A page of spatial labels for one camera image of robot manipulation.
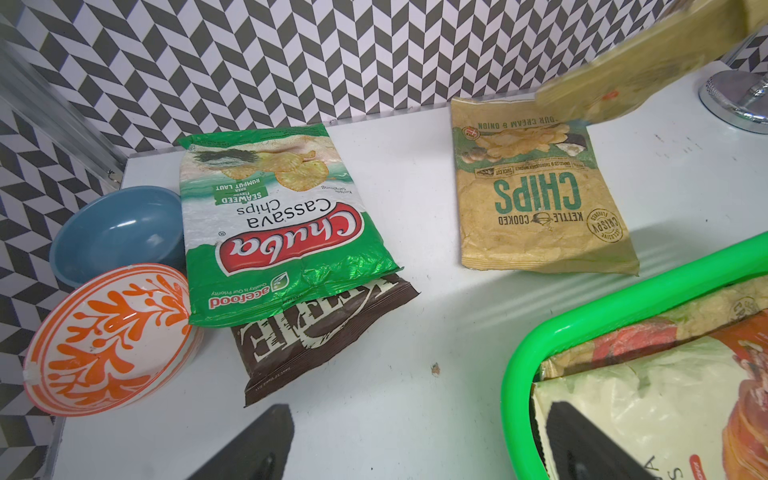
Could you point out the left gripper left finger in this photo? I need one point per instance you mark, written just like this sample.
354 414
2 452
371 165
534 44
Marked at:
260 451

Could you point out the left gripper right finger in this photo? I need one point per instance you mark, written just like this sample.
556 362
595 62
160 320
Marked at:
580 450

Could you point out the orange cassava chips bag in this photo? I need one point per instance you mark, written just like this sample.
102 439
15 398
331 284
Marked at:
696 411

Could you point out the tan orange CHIPS bag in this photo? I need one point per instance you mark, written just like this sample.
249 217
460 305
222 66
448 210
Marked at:
686 322

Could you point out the green white Chulo chips bag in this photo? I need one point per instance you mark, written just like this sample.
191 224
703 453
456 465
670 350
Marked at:
272 218

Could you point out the tan green kettle CHIPS bag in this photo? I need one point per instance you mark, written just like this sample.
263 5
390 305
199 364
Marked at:
530 194

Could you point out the yellow blue CHIPS bag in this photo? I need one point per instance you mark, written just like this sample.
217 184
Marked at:
688 36

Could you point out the green plastic basket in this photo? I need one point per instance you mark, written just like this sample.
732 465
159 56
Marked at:
647 298

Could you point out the brown Kettle chips bag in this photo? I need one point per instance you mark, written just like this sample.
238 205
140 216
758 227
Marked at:
278 350

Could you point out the orange patterned bowl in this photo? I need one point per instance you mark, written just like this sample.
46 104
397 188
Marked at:
112 342

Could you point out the blue bowl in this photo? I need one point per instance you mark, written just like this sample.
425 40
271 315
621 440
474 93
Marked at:
141 224

